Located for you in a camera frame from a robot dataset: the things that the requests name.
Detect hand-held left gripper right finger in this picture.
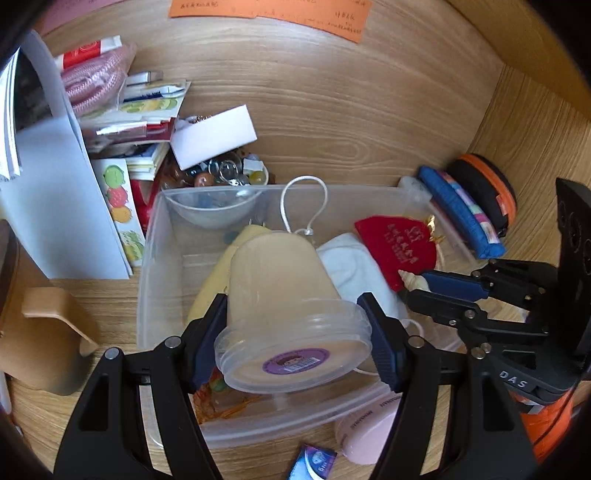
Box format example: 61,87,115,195
358,292,537,480

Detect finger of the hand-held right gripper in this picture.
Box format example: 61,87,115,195
418,258,560,315
402,290,561,355

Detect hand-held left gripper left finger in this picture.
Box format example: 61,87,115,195
53,293,229,480

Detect small seashell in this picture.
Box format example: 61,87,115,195
399,270,432,294

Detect clear plastic storage box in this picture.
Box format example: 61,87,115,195
136,185,476,449

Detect yellow sunscreen bottle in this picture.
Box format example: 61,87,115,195
187,225,269,324

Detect red drawstring pouch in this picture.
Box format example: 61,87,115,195
355,215,441,292

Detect clear jar with cream filling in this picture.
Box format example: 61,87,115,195
215,231,373,394

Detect wooden desktop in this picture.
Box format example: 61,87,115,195
7,152,541,480

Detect blue fabric pouch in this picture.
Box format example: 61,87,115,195
418,166,507,259

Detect white cloth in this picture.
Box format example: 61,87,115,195
318,233,402,319

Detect orange black round case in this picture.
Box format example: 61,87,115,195
448,154,518,238

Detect clear plastic bowl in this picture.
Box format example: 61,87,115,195
165,187,265,230

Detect dark blue packet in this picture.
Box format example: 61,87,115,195
288,444,339,480

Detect fruit printed box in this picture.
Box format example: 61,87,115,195
91,157,147,273

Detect brown ceramic mug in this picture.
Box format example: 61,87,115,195
0,220,101,396

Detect pile of beads and trinkets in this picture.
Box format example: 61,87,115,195
161,150,271,190

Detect stack of small notepads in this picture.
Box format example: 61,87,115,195
127,143,171,183

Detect small white cardboard box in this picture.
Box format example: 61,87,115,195
171,105,258,171

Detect white folder with papers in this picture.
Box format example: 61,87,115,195
0,30,133,281

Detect red flat packets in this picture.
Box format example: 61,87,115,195
85,117,178,148

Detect green fruit printed sachet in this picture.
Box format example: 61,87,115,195
117,80,191,116

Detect small silver box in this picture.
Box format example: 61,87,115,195
126,70,164,87

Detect pink knitted item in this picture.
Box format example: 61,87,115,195
61,46,137,116

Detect red white packet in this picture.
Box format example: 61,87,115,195
54,36,123,70

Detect orange paper note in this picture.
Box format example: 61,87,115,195
168,0,372,45

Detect white cord loop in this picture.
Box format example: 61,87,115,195
279,176,329,238

